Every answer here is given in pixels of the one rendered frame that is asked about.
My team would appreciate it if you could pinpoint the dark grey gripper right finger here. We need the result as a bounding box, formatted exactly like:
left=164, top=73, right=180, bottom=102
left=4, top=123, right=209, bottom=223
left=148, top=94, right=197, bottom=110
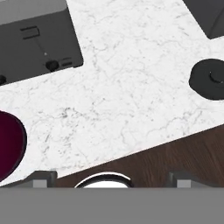
left=168, top=171, right=221, bottom=188

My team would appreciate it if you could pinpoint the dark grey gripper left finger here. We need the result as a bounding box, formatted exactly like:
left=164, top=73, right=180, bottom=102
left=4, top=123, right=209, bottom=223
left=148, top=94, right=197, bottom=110
left=5, top=170, right=58, bottom=189

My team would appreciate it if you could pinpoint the black round blender lid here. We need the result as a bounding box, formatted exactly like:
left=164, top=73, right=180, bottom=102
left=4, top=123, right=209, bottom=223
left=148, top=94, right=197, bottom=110
left=188, top=58, right=224, bottom=102

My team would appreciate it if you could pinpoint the dark grey blender base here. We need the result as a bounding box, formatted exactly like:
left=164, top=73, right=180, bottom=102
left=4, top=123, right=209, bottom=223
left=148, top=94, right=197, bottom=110
left=183, top=0, right=224, bottom=40

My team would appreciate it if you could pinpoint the dark red round bowl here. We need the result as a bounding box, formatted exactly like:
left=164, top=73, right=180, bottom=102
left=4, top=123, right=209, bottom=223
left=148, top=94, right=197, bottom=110
left=0, top=110, right=28, bottom=183

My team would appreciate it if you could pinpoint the dark grey toaster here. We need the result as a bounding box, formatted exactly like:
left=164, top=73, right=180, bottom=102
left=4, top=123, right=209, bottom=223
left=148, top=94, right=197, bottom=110
left=0, top=0, right=85, bottom=87

